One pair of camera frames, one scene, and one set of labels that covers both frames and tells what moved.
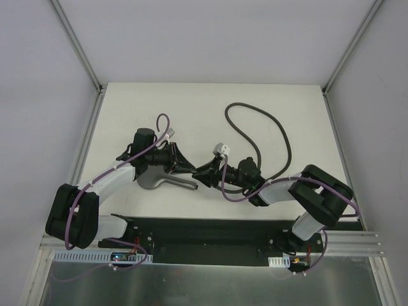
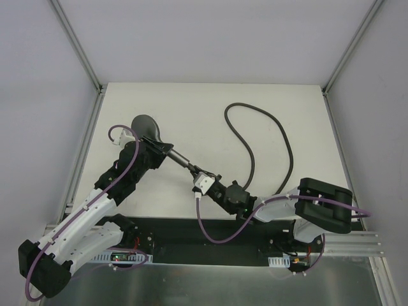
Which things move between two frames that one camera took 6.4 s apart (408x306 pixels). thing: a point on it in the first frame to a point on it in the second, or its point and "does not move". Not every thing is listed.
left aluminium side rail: x=74 y=180 does not move
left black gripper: x=174 y=157 to x=158 y=145
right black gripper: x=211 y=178 to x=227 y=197
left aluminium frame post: x=76 y=44 does not move
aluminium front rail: x=339 y=243 does not move
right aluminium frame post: x=363 y=27 does not move
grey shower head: x=155 y=175 to x=145 y=126
